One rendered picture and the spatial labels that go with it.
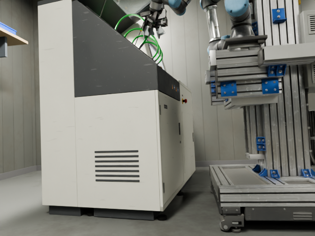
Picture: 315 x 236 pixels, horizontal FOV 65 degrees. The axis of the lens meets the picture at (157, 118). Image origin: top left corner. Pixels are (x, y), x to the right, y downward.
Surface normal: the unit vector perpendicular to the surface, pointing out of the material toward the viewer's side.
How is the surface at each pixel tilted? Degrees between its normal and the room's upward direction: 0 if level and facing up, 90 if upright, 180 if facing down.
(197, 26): 90
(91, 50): 90
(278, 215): 90
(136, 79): 90
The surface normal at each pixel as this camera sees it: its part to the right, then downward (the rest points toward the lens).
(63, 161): -0.29, -0.04
